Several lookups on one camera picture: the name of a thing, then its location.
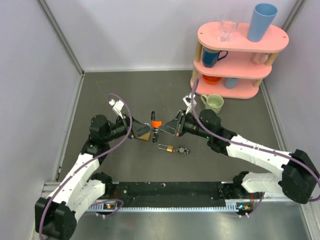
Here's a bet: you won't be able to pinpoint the light blue tall cup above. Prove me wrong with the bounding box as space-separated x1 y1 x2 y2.
247 3 278 42

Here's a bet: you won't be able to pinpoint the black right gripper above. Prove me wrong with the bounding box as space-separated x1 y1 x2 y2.
160 109 212 140

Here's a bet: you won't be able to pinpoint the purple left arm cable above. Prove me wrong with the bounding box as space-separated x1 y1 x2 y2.
37 92 133 240

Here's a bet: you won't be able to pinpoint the dark blue mug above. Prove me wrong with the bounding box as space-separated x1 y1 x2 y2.
202 47 229 68

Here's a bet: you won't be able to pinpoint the orange bowl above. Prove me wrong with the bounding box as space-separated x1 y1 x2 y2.
202 74 222 85

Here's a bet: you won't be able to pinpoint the orange black hook lock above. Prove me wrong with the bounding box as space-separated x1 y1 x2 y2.
150 111 163 130

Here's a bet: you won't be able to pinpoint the black white keychain charm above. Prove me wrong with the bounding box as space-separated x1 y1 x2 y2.
172 147 190 155

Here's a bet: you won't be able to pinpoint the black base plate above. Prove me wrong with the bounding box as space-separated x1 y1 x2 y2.
100 181 262 207

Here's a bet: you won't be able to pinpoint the small light blue cup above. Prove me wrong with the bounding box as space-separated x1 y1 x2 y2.
224 77 239 89

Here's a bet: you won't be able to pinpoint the clear drinking glass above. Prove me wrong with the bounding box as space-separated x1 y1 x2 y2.
217 12 239 42

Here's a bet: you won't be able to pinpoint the pink mug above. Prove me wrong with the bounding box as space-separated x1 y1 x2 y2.
251 52 269 65

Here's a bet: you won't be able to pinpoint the large brass padlock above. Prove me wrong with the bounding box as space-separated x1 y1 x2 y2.
138 132 151 141

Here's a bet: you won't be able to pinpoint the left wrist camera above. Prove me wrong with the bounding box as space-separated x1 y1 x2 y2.
108 99 125 119

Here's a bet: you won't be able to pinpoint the small brass padlock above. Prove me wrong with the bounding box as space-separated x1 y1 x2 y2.
157 144 174 153

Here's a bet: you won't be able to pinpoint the light green mug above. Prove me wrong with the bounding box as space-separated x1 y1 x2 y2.
200 94 224 114

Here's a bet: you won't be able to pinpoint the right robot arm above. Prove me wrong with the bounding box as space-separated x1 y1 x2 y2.
159 109 320 204

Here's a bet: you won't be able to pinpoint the grey slotted cable duct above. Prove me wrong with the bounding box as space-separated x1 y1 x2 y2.
85 200 253 215

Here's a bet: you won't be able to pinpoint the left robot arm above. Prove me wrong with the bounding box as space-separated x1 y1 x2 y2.
34 114 152 240

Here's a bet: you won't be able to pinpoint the pink three-tier shelf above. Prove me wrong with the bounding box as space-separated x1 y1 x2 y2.
190 22 289 100

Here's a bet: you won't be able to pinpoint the small padlock keys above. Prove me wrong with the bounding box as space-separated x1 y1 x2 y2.
152 129 159 143

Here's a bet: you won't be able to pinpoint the aluminium frame rail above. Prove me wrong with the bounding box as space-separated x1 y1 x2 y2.
39 180 313 203

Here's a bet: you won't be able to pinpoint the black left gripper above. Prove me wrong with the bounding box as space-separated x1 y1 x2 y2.
103 112 154 143

